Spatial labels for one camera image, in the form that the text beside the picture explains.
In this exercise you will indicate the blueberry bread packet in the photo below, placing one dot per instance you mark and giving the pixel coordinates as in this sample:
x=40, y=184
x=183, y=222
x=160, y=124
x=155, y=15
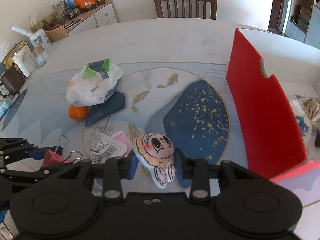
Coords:
x=303, y=122

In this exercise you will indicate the orange tangerine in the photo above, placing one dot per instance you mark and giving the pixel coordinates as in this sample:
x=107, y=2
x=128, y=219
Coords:
x=77, y=113

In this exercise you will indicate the pink binder clip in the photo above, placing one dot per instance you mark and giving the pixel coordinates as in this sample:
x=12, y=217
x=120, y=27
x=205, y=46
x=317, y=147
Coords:
x=71, y=158

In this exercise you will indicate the dark wooden door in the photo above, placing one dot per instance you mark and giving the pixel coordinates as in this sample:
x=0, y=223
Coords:
x=277, y=17

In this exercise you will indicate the red white cardboard box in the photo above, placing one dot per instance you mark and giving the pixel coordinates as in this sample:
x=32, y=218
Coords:
x=265, y=71

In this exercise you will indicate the clear printed sachet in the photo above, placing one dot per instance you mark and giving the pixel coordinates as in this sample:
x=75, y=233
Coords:
x=103, y=147

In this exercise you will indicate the white kettle jug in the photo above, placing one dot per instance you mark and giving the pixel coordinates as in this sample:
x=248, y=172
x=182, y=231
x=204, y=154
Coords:
x=19, y=58

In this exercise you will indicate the silver foil snack wrapper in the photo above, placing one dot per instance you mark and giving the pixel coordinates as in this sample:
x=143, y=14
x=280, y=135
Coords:
x=312, y=109

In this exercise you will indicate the wooden chair behind table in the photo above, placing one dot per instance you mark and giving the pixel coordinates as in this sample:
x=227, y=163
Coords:
x=205, y=9

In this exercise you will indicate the white plastic bag with packet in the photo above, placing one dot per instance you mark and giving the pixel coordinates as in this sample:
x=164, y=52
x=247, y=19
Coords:
x=94, y=84

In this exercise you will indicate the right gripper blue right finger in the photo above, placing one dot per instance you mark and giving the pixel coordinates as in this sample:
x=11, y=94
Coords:
x=184, y=169

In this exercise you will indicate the white sideboard cabinet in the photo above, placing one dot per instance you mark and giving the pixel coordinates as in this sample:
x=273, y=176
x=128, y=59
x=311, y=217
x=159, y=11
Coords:
x=101, y=16

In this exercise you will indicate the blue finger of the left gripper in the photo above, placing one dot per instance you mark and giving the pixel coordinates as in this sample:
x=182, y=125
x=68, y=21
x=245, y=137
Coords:
x=42, y=152

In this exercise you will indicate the blue label dark bottle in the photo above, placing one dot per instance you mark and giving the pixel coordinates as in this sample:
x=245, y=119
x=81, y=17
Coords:
x=317, y=139

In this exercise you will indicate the brown mug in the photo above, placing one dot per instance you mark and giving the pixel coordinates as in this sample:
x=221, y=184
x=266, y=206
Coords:
x=12, y=80

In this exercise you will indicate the pink striped packet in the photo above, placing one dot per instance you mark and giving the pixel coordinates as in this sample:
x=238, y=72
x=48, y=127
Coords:
x=122, y=137

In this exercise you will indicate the clear drinking glass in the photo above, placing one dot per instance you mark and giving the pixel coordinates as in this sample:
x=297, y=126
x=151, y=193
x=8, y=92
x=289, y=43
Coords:
x=37, y=57

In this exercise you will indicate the illustrated paper box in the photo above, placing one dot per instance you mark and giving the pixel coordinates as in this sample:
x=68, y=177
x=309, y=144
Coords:
x=40, y=40

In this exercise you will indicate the cartoon face plush pouch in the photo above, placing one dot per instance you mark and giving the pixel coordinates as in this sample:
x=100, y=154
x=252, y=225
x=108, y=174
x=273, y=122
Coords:
x=156, y=153

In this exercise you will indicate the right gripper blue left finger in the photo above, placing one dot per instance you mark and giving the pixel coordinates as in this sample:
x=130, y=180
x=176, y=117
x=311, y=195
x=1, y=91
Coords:
x=131, y=162

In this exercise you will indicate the white blue wall cabinets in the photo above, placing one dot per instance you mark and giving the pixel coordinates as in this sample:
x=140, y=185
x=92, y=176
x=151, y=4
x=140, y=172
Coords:
x=302, y=21

